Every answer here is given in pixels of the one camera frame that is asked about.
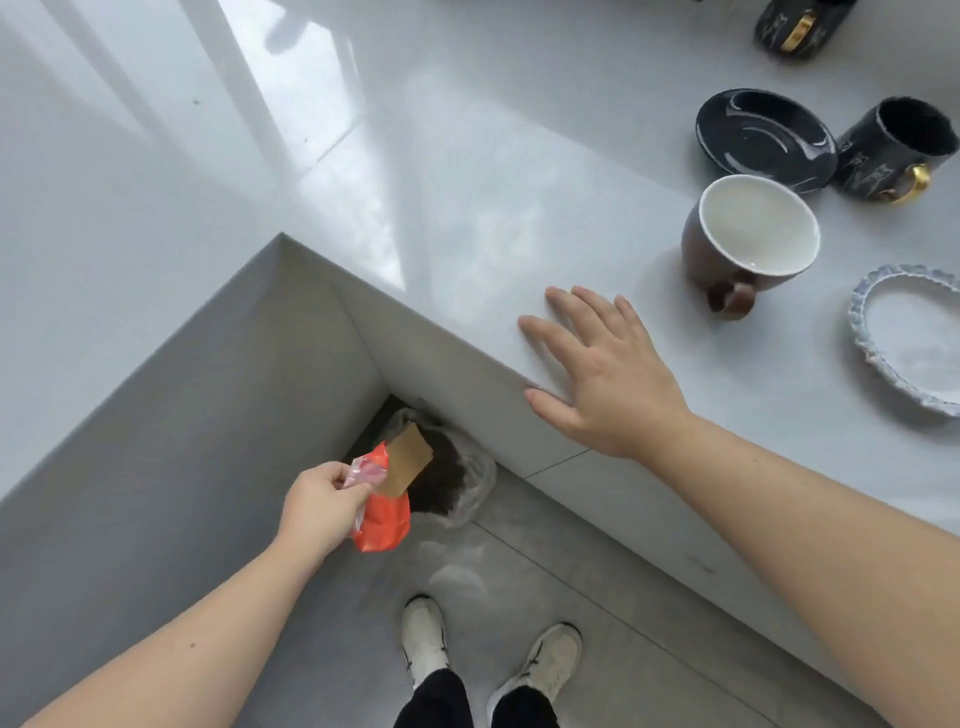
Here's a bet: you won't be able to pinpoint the person's right hand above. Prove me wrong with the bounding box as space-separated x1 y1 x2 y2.
517 285 693 460

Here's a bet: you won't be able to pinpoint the person's left hand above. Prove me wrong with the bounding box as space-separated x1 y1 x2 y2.
277 461 374 560

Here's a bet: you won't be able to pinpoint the orange plastic packet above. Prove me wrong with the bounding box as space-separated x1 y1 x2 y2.
341 441 413 555

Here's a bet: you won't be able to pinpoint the person's right forearm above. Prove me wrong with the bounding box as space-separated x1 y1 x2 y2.
641 411 960 728

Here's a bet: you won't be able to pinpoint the person's left forearm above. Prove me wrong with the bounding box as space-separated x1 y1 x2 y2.
22 525 335 728

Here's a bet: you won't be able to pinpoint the brown paper card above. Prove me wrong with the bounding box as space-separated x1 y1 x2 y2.
372 422 435 499

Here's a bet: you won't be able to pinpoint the clear plastic bin bag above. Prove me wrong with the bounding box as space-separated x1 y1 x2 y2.
378 407 499 528

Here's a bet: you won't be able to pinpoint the black trash bin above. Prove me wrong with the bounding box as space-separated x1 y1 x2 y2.
343 395 472 519

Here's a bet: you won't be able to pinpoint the brown cup with white inside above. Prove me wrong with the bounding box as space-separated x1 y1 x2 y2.
680 174 823 322

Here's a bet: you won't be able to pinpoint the person's left white shoe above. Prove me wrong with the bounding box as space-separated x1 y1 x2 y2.
399 595 452 692

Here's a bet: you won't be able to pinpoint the person's white shoe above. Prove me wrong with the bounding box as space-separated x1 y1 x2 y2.
487 622 585 718
399 595 452 692

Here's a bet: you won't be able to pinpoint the black marbled saucer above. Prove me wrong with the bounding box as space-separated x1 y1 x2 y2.
695 87 840 197

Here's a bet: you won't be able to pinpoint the person's right white shoe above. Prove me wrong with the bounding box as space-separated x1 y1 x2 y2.
487 622 585 718

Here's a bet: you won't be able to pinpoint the black trousers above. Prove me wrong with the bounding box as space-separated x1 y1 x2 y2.
393 669 561 728

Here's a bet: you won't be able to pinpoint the blue white ruffled dish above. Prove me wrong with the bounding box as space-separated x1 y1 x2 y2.
848 263 960 419

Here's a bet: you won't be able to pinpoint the black mug with gold handle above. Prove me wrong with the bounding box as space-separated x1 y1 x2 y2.
753 0 861 62
832 96 960 205

